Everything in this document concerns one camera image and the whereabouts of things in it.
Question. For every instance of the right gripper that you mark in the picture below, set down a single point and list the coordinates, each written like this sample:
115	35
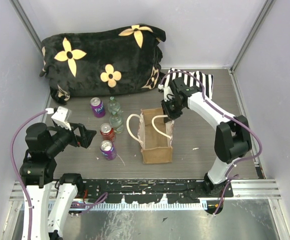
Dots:
171	115

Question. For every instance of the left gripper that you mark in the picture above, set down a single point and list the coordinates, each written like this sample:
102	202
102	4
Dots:
87	135

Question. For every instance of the cat print canvas bag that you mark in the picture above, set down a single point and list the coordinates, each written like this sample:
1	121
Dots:
154	136

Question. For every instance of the clear bottle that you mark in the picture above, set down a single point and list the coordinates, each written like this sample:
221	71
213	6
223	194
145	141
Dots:
116	122
114	105

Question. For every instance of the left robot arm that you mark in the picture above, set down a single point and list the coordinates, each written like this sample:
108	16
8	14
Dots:
37	172

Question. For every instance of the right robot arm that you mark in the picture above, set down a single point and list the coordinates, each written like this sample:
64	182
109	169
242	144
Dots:
232	133

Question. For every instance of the red soda can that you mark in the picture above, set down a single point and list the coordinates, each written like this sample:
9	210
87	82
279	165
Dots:
107	132

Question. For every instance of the purple soda can front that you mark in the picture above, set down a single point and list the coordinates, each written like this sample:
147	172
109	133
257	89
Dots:
108	150

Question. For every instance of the purple soda can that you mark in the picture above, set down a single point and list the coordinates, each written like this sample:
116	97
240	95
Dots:
97	107
108	150

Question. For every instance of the purple soda can rear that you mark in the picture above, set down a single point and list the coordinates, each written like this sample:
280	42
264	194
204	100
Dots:
97	107

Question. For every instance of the clear bottle front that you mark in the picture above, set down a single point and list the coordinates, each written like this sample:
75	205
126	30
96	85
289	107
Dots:
116	122

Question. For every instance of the black white striped cloth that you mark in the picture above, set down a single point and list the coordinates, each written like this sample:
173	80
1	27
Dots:
190	79

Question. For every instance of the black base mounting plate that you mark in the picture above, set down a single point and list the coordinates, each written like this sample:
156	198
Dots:
145	191

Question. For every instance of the black floral plush blanket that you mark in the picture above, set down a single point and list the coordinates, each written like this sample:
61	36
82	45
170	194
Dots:
120	61

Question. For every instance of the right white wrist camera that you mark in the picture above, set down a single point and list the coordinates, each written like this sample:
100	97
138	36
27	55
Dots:
167	92

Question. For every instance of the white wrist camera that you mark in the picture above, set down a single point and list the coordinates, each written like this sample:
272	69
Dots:
60	116
167	92

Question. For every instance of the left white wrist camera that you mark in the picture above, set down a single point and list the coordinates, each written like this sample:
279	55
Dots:
60	116

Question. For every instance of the aluminium rail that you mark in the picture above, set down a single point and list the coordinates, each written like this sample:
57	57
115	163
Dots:
251	189

